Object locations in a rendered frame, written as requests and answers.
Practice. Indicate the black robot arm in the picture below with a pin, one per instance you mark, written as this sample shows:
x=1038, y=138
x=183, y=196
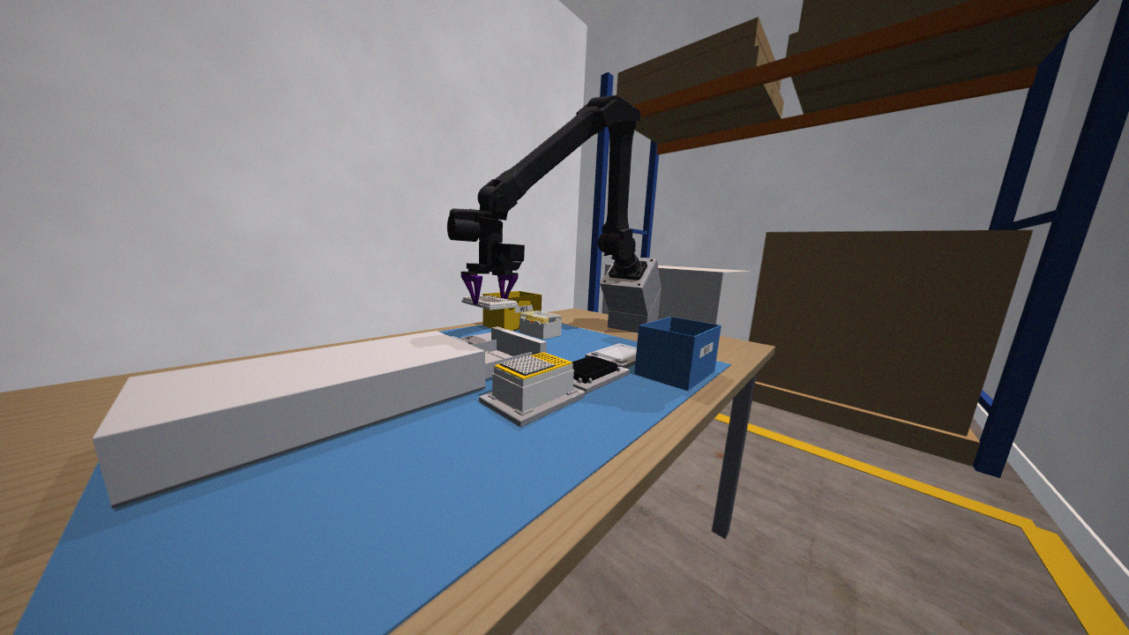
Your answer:
x=616, y=237

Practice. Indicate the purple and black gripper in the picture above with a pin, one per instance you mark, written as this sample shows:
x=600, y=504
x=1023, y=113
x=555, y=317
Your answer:
x=499, y=270

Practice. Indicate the blue open-top bin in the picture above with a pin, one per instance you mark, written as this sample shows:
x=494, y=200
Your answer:
x=676, y=351

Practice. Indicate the blue bench mat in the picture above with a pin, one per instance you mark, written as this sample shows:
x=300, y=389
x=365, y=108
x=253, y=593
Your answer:
x=348, y=536

